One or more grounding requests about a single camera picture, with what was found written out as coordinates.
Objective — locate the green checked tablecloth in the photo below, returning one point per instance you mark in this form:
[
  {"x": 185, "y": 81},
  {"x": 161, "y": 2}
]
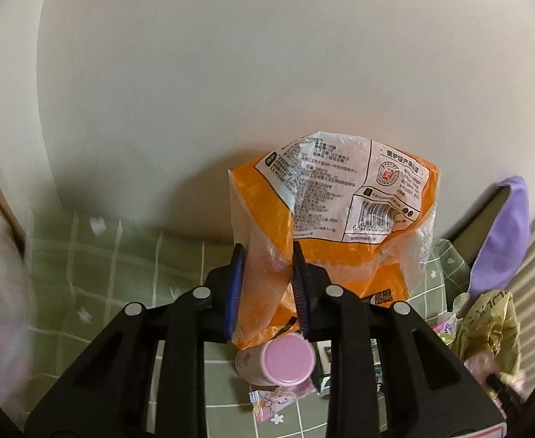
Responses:
[{"x": 85, "y": 269}]

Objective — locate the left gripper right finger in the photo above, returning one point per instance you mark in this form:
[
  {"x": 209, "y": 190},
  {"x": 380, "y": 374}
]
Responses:
[{"x": 302, "y": 287}]

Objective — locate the orange plastic bread bag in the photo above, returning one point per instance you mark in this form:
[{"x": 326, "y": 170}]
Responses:
[{"x": 363, "y": 210}]

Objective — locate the pink cartoon wrapper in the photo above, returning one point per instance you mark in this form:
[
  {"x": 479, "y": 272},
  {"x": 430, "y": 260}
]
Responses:
[{"x": 267, "y": 404}]

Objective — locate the pink lidded cup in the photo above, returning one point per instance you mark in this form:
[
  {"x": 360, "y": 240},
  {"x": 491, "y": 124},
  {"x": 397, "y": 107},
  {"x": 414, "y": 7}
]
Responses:
[{"x": 282, "y": 362}]

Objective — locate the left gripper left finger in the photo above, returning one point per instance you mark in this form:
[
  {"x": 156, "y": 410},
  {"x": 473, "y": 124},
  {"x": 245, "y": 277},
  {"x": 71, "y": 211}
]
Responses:
[{"x": 233, "y": 297}]

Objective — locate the pink floral bedsheet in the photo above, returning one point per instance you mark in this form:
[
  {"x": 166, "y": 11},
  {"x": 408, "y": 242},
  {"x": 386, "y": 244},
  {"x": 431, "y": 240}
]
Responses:
[{"x": 15, "y": 317}]

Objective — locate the cardboard box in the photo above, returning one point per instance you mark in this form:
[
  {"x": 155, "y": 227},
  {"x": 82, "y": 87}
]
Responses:
[{"x": 471, "y": 234}]

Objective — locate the yellow trash bag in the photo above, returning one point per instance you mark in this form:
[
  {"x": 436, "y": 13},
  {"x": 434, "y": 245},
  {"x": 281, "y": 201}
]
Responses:
[{"x": 491, "y": 324}]

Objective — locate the purple cloth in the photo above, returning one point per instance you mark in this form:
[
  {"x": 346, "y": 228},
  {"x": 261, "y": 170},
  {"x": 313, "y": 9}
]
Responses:
[{"x": 506, "y": 243}]

